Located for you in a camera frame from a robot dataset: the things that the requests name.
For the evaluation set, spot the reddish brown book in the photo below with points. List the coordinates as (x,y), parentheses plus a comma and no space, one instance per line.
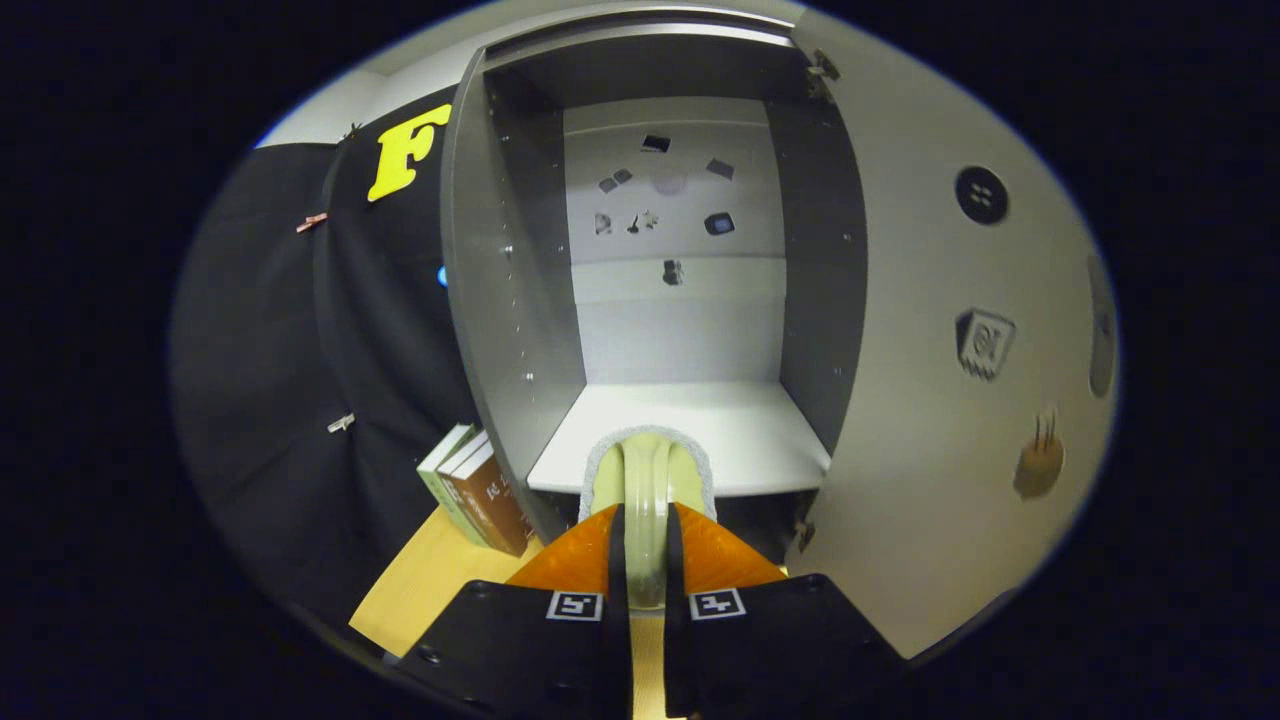
(495,505)

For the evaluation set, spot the metal cabinet hinge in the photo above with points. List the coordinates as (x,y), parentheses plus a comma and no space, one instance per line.
(822,70)
(802,535)

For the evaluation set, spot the grey cabinet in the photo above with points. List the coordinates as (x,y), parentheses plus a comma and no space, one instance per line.
(510,300)

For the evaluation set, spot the silver clip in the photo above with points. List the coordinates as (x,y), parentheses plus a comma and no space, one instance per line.
(341,423)

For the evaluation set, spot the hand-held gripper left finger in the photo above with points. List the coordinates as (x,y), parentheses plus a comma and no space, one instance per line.
(617,640)

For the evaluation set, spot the olive brown book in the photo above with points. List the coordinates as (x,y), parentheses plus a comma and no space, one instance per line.
(456,495)

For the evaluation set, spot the black backdrop cloth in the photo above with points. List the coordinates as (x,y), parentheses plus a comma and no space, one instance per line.
(260,350)

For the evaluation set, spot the green book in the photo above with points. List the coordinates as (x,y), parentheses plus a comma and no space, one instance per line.
(433,478)

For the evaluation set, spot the pink clip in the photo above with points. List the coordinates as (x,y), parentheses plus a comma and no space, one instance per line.
(312,222)

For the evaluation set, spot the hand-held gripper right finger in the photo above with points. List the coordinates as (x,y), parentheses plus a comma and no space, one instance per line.
(675,650)

